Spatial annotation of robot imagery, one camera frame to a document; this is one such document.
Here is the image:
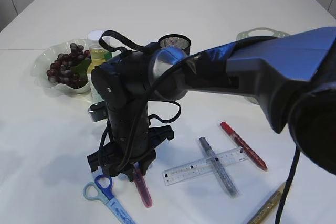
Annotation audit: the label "gold marker pen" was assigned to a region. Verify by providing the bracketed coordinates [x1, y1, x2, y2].
[247, 180, 291, 223]

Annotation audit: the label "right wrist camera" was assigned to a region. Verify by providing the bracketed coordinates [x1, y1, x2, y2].
[87, 101, 108, 122]

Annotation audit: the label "black mesh pen holder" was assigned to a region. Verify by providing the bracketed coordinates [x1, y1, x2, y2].
[158, 34, 191, 55]

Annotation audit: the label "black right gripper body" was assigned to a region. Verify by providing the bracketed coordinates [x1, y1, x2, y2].
[87, 99, 175, 177]

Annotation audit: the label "clear plastic ruler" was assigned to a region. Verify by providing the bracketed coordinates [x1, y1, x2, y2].
[162, 147, 248, 186]

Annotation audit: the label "green plastic basket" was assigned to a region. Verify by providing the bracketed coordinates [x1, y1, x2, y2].
[236, 27, 290, 93]

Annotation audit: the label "pink scissors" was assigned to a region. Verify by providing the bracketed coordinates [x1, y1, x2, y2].
[133, 163, 153, 208]

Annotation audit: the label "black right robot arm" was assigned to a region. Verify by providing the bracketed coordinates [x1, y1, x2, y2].
[88, 27, 335, 177]

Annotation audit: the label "green wavy plastic plate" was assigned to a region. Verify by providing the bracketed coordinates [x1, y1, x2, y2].
[30, 39, 92, 95]

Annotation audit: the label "purple grape bunch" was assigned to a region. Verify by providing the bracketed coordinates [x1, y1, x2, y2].
[46, 42, 91, 89]

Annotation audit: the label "red marker pen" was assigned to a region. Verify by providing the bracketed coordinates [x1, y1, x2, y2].
[220, 122, 268, 172]

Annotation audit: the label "grey marker pen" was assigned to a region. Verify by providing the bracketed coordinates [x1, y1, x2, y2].
[199, 136, 238, 198]

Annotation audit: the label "yellow tea bottle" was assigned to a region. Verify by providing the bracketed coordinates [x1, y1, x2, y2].
[87, 30, 112, 103]

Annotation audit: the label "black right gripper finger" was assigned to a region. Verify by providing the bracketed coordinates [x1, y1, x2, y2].
[123, 167, 135, 182]
[139, 159, 153, 175]

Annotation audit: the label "blue scissors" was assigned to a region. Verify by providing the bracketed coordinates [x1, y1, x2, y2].
[82, 174, 136, 224]

